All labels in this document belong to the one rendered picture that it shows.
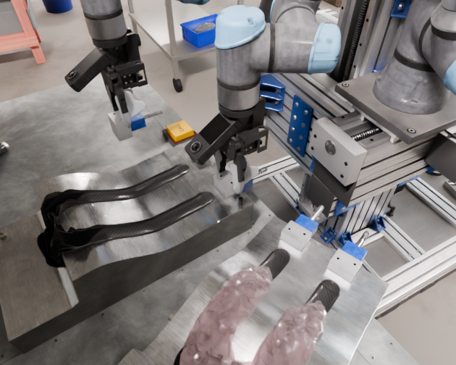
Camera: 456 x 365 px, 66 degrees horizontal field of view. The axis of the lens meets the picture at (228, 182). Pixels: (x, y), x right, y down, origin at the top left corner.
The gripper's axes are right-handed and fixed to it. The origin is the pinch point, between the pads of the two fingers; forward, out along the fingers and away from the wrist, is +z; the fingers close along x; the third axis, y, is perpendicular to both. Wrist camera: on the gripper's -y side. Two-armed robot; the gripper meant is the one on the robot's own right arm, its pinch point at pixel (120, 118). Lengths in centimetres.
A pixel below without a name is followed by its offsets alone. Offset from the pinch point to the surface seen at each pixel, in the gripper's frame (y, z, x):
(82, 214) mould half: -17.1, 1.7, -23.0
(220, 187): 9.9, 4.4, -29.5
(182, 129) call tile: 16.4, 11.4, 1.2
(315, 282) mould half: 14, 10, -56
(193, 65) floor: 113, 95, 176
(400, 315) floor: 78, 95, -62
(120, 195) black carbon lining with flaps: -8.6, 6.3, -17.9
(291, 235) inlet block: 15.8, 6.8, -46.5
